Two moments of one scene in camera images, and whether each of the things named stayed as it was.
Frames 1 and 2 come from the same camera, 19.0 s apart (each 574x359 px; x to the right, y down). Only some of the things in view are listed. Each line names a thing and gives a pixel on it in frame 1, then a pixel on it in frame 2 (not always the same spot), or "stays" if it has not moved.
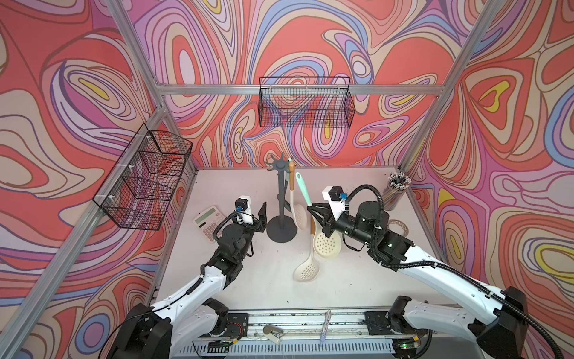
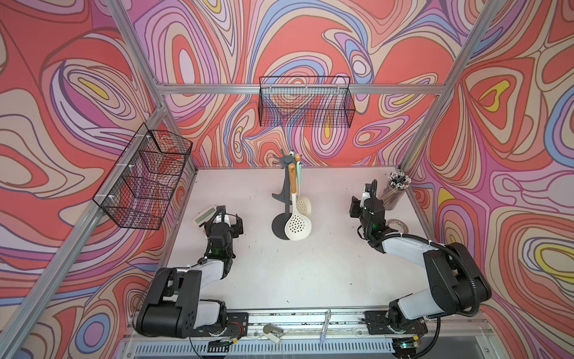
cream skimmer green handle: (326, 247) to (303, 204)
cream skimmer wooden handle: (309, 270) to (298, 226)
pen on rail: (327, 318) stays
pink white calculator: (207, 221) stays
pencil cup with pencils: (397, 184) stays
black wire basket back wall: (309, 102) stays
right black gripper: (327, 227) to (354, 207)
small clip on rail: (273, 333) stays
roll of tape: (399, 223) stays
